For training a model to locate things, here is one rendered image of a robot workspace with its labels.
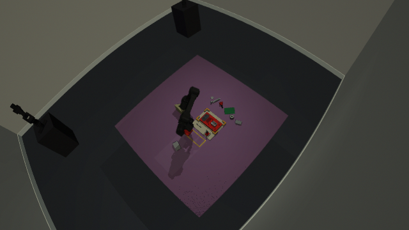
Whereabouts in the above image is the dark green flat square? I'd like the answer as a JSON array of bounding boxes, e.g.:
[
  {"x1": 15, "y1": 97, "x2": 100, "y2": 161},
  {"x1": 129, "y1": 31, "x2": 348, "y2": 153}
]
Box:
[{"x1": 224, "y1": 107, "x2": 235, "y2": 114}]

